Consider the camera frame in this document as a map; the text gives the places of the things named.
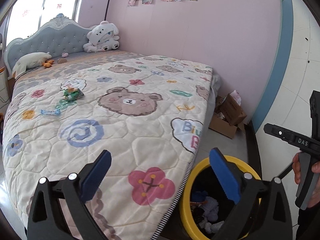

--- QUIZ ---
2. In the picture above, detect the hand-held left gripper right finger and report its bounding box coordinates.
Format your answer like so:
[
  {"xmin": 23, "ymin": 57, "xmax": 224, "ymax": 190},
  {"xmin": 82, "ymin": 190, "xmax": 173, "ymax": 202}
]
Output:
[{"xmin": 209, "ymin": 147, "xmax": 294, "ymax": 240}]

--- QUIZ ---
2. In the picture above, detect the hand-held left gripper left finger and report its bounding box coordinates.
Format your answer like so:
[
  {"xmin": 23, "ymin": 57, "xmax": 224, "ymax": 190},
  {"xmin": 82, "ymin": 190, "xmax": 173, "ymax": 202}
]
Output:
[{"xmin": 26, "ymin": 149, "xmax": 112, "ymax": 240}]

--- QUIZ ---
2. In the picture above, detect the blue tissue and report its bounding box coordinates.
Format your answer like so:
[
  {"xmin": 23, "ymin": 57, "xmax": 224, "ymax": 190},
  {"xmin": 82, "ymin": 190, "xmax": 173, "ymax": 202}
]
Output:
[{"xmin": 192, "ymin": 191, "xmax": 208, "ymax": 203}]

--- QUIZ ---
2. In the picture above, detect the black yellow-rimmed trash bin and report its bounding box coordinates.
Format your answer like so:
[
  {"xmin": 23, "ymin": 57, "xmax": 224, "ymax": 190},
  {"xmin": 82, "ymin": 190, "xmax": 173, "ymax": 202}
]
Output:
[{"xmin": 179, "ymin": 155, "xmax": 263, "ymax": 240}]

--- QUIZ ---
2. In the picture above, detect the person's right forearm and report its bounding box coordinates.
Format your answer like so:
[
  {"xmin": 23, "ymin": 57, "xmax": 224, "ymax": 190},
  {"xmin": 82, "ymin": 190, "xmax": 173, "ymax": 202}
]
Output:
[{"xmin": 297, "ymin": 199, "xmax": 320, "ymax": 240}]

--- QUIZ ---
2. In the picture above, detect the person's right hand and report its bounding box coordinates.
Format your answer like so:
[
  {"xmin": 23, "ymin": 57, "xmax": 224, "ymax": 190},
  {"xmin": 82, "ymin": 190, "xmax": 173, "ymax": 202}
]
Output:
[{"xmin": 292, "ymin": 152, "xmax": 320, "ymax": 208}]

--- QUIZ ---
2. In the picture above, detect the cream bear flower printed quilt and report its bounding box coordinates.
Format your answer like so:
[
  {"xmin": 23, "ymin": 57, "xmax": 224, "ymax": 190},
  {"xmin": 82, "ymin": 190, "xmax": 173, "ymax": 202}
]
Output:
[{"xmin": 2, "ymin": 55, "xmax": 214, "ymax": 240}]

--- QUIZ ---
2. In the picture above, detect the cardboard box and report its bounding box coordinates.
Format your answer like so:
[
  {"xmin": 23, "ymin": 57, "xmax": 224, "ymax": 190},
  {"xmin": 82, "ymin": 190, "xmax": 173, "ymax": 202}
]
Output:
[
  {"xmin": 208, "ymin": 112, "xmax": 246, "ymax": 139},
  {"xmin": 219, "ymin": 93, "xmax": 248, "ymax": 126}
]

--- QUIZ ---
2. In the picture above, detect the blue white striped wrapper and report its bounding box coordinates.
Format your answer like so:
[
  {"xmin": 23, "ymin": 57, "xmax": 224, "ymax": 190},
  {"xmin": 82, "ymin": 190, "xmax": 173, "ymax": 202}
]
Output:
[{"xmin": 40, "ymin": 108, "xmax": 61, "ymax": 116}]

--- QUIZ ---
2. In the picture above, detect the green crumpled wrapper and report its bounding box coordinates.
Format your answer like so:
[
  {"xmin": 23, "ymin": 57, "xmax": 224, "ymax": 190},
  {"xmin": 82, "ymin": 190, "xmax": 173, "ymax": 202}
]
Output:
[{"xmin": 62, "ymin": 90, "xmax": 84, "ymax": 102}]

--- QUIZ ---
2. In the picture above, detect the pink white cloth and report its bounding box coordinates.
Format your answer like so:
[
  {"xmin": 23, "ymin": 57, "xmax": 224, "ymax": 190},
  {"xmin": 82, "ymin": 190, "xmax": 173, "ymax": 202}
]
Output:
[{"xmin": 228, "ymin": 90, "xmax": 242, "ymax": 106}]

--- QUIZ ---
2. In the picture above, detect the white goose plush toy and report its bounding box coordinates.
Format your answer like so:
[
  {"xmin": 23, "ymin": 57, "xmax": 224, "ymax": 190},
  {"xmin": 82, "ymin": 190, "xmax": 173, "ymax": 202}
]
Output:
[{"xmin": 12, "ymin": 52, "xmax": 56, "ymax": 76}]

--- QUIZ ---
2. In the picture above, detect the bed with grey tufted headboard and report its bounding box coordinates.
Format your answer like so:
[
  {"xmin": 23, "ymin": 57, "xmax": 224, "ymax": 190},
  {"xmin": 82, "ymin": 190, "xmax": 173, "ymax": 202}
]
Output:
[{"xmin": 1, "ymin": 14, "xmax": 262, "ymax": 240}]

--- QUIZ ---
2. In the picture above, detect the white bear plush toy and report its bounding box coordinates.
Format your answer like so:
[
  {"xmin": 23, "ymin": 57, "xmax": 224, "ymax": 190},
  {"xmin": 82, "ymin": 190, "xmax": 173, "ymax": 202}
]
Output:
[{"xmin": 83, "ymin": 21, "xmax": 121, "ymax": 54}]

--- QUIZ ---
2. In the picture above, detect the window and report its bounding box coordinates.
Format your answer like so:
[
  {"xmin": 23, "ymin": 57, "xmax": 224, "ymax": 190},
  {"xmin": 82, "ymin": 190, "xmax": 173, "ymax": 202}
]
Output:
[{"xmin": 5, "ymin": 0, "xmax": 83, "ymax": 41}]

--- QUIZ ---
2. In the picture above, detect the black wall cable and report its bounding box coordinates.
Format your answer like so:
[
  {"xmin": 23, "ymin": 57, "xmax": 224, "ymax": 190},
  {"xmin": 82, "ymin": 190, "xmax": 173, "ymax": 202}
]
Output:
[{"xmin": 104, "ymin": 0, "xmax": 118, "ymax": 24}]

